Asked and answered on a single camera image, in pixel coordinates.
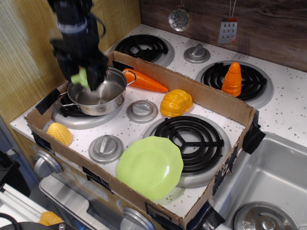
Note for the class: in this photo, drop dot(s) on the light green plastic plate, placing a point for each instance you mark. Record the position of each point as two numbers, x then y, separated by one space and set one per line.
151 166

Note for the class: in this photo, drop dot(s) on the orange toy carrot upright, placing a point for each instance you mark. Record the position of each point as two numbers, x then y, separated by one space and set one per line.
232 83

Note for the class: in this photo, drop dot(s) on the silver back stove knob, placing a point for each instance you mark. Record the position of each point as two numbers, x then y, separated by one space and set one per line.
197 54

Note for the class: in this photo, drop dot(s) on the black burner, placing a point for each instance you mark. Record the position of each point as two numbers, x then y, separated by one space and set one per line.
202 143
147 47
257 88
73 118

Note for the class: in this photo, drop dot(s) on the silver middle stove knob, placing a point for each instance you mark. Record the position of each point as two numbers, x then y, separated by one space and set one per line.
142 111

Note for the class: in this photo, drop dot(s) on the hanging silver spatula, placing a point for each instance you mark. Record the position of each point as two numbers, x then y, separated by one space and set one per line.
228 27

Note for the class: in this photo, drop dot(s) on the front left black burner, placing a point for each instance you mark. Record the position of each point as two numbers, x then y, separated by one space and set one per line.
73 118

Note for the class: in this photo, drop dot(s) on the silver stove knob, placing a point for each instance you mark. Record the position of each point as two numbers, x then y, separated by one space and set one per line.
106 149
142 111
197 54

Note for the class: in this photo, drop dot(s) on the back right black burner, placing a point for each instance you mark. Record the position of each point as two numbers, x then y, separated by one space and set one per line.
257 88

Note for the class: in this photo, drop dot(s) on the silver oven knob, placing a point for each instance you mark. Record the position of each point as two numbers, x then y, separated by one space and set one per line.
133 220
46 165

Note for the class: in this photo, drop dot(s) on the silver oven door handle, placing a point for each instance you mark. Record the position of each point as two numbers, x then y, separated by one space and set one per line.
79 205

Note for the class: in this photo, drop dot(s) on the back left black burner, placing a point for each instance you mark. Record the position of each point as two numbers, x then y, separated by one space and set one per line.
147 47

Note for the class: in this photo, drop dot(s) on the orange toy pumpkin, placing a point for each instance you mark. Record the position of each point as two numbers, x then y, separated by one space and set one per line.
175 103

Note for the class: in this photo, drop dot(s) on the silver front stove knob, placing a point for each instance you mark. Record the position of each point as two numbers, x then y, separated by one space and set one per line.
106 149

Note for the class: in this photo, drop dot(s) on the orange toy carrot lying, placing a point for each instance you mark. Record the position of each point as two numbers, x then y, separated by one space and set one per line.
142 81

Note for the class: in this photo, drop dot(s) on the silver oven knob left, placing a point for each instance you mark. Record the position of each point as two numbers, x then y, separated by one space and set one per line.
46 165

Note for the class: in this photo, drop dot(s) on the hanging silver strainer ladle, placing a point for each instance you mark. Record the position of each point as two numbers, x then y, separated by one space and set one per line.
180 17

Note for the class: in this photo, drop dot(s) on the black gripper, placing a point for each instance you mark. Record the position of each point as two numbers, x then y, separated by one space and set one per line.
78 47

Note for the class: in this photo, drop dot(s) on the silver sink drain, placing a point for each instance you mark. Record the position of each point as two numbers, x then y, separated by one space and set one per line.
262 216

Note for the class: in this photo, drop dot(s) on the yellow toy corn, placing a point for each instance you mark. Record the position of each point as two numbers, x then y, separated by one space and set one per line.
61 133

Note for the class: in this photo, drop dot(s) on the silver metal sink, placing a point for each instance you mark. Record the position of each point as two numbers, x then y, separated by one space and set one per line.
276 173

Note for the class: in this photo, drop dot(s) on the front right black burner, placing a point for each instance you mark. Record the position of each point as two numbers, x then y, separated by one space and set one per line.
202 143

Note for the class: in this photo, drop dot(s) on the silver oven knob right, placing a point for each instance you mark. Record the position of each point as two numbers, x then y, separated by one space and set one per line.
133 220

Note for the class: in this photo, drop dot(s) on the green toy broccoli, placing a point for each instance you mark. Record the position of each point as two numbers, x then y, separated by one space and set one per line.
80 78

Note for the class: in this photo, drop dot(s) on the yellow toy on floor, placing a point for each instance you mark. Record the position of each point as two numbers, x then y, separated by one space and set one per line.
49 218

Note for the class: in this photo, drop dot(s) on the brown cardboard fence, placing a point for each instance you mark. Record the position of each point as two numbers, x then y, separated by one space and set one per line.
181 208

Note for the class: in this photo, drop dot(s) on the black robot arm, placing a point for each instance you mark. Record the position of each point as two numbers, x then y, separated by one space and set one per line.
72 9

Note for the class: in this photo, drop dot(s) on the silver metal pan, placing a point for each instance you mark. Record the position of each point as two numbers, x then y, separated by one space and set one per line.
105 99

